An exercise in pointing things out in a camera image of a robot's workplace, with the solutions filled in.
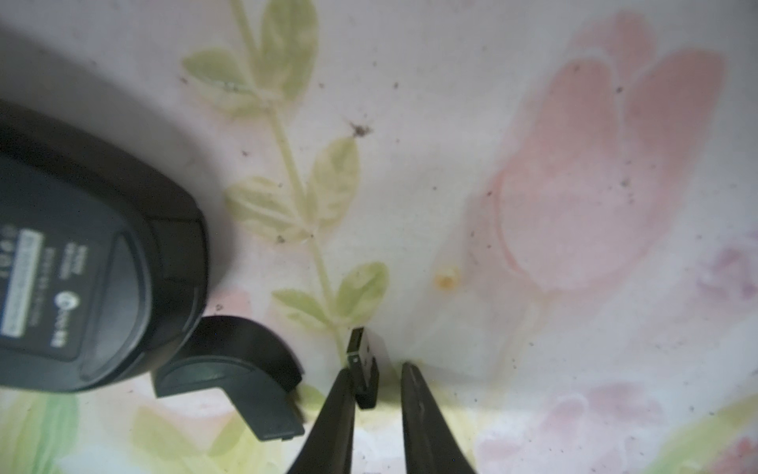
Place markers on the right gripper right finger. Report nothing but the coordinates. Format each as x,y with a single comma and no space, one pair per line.
430,447

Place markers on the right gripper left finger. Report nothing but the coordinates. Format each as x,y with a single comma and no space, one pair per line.
329,447

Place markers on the small black usb receiver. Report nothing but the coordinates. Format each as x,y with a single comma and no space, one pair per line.
363,368

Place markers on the black mouse battery cover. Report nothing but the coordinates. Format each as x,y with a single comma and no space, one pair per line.
247,361

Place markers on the black wireless mouse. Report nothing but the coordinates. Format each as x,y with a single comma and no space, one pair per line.
104,260

